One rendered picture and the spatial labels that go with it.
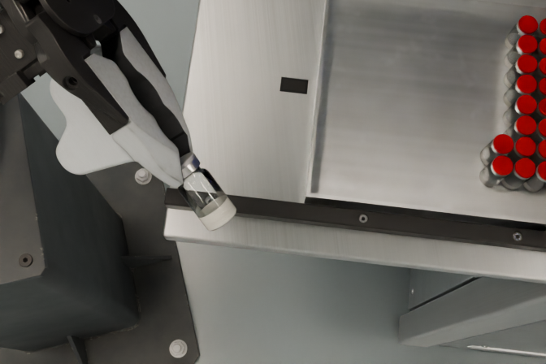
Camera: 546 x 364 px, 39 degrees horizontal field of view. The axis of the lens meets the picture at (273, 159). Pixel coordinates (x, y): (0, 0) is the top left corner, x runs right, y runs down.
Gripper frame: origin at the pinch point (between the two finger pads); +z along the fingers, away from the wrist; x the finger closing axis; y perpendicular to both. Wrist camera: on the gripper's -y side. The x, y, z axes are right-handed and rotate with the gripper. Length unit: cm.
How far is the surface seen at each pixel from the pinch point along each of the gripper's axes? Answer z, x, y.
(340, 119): 13.7, -35.4, 0.8
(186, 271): 44, -94, 65
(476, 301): 50, -50, 3
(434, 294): 60, -72, 15
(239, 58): 2.8, -38.4, 7.2
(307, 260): 57, -100, 43
